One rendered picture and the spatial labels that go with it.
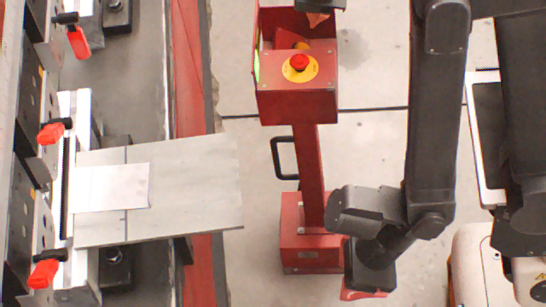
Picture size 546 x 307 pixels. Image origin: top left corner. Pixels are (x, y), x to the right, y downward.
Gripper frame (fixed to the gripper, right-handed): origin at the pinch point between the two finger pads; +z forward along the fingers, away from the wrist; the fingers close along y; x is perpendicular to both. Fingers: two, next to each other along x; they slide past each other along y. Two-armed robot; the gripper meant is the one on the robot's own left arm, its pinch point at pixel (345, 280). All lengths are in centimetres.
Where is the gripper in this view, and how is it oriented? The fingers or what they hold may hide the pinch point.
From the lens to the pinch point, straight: 138.1
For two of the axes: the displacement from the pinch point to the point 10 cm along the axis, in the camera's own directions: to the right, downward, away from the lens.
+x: 9.3, 2.1, 2.9
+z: -3.6, 5.3, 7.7
